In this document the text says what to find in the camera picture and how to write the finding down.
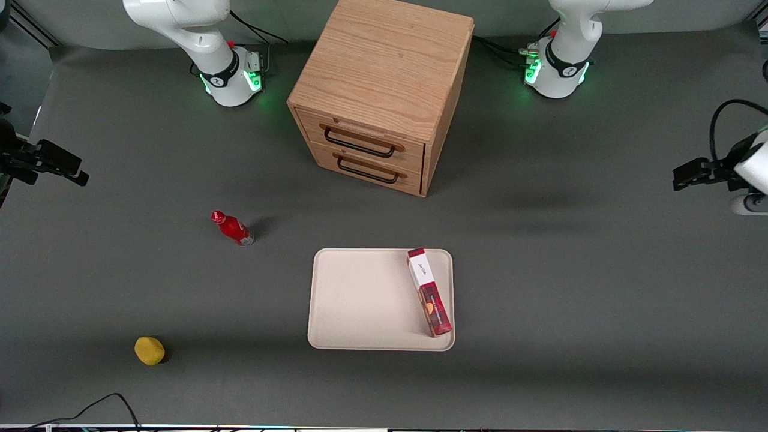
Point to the wooden drawer cabinet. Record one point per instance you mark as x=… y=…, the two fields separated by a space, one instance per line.
x=384 y=54

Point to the red cookie box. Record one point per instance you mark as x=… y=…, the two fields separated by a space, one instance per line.
x=432 y=300

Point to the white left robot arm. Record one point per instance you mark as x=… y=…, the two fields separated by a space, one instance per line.
x=564 y=66

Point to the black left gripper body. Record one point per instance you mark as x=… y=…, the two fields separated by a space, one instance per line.
x=718 y=167

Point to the yellow mango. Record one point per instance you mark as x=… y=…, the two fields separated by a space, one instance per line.
x=149 y=351

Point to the small red bottle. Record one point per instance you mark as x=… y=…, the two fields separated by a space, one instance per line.
x=231 y=228

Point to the wooden drawer front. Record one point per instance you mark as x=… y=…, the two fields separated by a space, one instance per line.
x=414 y=156
x=413 y=182

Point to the white rectangular tray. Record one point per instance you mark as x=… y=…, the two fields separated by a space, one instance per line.
x=360 y=300

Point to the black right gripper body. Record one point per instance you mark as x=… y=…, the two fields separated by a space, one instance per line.
x=17 y=157

